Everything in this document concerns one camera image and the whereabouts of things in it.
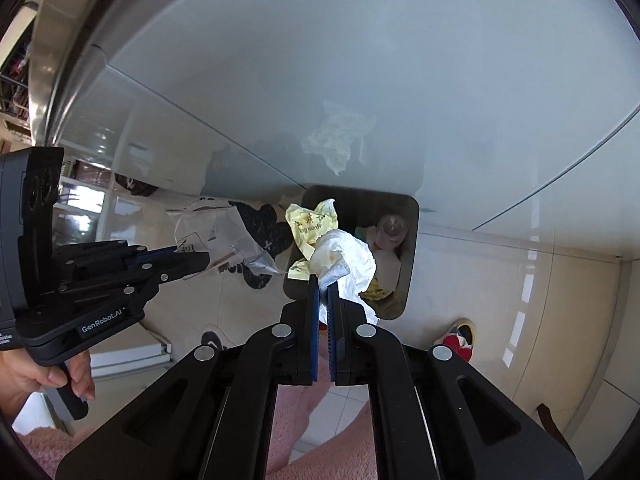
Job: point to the dark trash bin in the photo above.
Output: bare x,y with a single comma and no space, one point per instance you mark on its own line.
358,212

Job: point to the black metal shelf cart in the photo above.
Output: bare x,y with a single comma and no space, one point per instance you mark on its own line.
15,130

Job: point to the white tissue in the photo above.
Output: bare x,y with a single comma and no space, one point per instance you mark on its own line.
341,259

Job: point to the small clear white wrapper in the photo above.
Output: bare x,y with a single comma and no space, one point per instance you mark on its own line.
216,227

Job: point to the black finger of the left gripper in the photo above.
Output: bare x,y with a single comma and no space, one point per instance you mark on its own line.
145,281

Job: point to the yellow paper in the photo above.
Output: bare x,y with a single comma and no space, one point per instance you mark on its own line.
307,227
375,292

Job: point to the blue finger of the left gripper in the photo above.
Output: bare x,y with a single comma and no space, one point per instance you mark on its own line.
166,256

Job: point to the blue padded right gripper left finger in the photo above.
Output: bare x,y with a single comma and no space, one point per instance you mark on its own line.
300,339

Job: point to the pink fleece legs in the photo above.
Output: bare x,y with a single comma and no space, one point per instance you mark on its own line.
213,415

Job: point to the right red slipper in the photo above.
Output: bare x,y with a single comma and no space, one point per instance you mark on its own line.
459,338

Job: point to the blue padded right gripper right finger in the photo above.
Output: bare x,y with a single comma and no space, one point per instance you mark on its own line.
362,354

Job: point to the person's left hand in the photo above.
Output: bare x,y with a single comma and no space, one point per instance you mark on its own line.
21,376

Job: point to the yellow paper front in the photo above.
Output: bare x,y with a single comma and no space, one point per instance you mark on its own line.
375,292

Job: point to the black cat floor mat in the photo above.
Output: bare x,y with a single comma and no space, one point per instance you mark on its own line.
269,231

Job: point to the clear bottle red cap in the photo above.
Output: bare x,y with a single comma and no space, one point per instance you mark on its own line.
390,232

